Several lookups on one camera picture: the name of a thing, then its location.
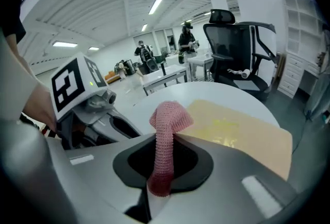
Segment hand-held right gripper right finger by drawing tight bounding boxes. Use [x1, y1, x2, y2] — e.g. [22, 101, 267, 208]
[148, 133, 297, 224]

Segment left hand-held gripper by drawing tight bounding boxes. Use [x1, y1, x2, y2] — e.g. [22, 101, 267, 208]
[50, 52, 143, 151]

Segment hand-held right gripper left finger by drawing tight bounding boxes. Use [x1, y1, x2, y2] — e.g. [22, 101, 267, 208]
[46, 133, 157, 224]

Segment pink mesh cloth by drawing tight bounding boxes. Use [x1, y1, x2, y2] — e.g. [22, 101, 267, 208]
[147, 100, 194, 197]

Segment person's left forearm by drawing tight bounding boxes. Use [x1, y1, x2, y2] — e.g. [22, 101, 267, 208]
[0, 33, 57, 134]

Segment orange sofa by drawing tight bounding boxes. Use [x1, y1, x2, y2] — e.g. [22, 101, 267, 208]
[104, 70, 121, 84]

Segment black appliance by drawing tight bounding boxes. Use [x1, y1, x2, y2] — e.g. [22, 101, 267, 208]
[123, 60, 136, 76]

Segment white desk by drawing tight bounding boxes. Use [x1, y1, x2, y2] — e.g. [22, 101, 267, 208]
[141, 64, 188, 96]
[187, 53, 215, 82]

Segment grey seat cushion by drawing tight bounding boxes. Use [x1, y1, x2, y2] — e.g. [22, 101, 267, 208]
[235, 80, 259, 92]

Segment white handheld device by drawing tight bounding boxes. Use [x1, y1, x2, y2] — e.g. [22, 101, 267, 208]
[227, 68, 251, 80]

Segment grey hanging garment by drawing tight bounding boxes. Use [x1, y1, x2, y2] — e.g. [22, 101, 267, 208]
[305, 22, 330, 124]

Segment black mesh office chair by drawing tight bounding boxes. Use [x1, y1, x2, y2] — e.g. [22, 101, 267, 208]
[202, 8, 278, 102]

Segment white shelf cabinet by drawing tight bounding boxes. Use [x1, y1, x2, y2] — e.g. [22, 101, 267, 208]
[277, 0, 326, 99]

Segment person's black sleeve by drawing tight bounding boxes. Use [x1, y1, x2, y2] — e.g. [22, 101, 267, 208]
[0, 0, 61, 45]

